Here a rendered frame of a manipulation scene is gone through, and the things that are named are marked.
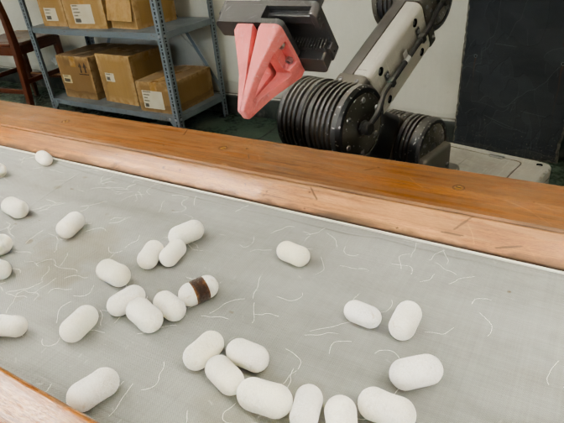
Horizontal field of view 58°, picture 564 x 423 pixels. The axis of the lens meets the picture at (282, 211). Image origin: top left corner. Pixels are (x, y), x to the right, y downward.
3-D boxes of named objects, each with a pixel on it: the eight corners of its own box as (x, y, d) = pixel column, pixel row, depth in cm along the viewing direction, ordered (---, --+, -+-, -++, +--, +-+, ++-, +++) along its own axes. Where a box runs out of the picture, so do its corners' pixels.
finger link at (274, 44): (248, 96, 41) (288, 4, 44) (182, 89, 45) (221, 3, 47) (280, 138, 47) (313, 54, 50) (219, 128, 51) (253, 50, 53)
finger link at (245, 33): (274, 99, 40) (312, 4, 43) (203, 91, 44) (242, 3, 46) (303, 141, 46) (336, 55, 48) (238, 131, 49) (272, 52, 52)
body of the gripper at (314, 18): (311, 18, 42) (339, -50, 44) (214, 16, 47) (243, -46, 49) (334, 66, 48) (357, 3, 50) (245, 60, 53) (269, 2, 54)
